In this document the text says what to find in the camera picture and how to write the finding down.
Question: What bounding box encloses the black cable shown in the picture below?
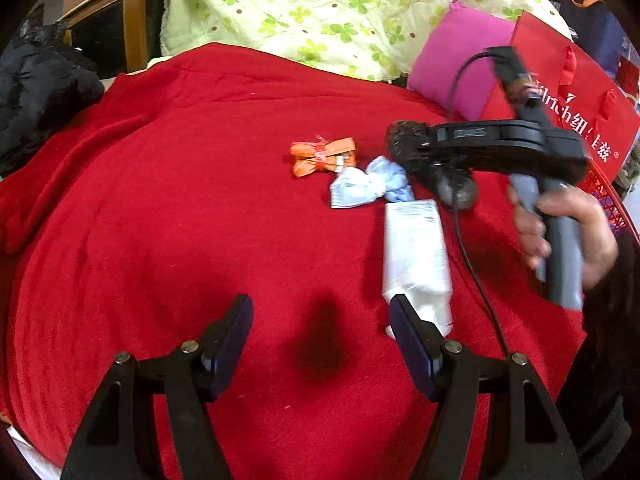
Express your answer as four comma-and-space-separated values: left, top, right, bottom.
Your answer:
445, 52, 511, 358

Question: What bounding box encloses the red plastic basket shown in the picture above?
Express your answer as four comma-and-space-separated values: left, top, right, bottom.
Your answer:
582, 160, 640, 241

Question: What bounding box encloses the red fleece blanket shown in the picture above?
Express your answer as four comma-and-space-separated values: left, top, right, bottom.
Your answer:
0, 42, 601, 480

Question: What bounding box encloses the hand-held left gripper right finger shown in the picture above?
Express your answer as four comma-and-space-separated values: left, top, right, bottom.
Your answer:
389, 294, 583, 480

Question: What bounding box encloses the light blue face mask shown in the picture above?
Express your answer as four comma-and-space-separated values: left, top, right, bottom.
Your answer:
329, 155, 415, 209

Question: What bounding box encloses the green floral quilt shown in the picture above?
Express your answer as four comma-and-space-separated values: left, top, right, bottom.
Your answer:
161, 0, 566, 83

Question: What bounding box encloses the person's right forearm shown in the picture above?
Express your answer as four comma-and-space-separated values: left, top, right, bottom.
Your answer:
557, 240, 636, 480

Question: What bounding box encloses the black plastic bag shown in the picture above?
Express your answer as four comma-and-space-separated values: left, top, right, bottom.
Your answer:
385, 120, 480, 211

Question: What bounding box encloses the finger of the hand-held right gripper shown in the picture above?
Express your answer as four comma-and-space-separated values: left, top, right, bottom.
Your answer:
395, 127, 438, 161

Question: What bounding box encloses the pink pillow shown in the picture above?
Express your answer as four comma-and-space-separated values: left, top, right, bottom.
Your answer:
406, 0, 518, 121

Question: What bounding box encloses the white tube package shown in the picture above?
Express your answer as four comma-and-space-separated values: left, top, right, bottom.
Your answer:
381, 199, 455, 338

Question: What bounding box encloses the orange wrapper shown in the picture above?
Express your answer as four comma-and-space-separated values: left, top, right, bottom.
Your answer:
290, 135, 358, 178

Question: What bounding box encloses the person's right hand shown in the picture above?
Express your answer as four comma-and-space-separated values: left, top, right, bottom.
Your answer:
507, 185, 620, 291

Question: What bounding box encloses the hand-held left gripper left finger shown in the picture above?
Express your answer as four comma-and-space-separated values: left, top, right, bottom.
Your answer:
60, 294, 254, 480

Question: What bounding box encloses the black jacket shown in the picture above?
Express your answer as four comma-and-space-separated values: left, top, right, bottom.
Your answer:
0, 20, 106, 176

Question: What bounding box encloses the navy bag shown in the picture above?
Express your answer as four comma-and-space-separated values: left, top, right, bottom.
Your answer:
547, 0, 631, 81

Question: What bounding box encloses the wooden cabinet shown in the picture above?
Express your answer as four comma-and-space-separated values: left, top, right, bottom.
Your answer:
55, 0, 168, 73

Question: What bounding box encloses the red paper bag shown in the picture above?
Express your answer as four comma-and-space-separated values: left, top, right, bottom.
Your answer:
482, 10, 640, 181

